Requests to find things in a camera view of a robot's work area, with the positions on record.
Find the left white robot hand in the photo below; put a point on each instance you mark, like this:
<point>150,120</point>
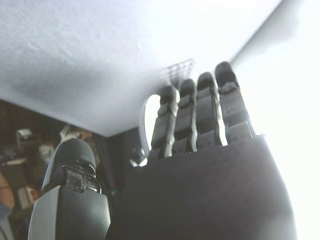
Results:
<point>200,187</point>

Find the white plate with dark rim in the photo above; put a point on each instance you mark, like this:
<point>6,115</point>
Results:
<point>150,120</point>

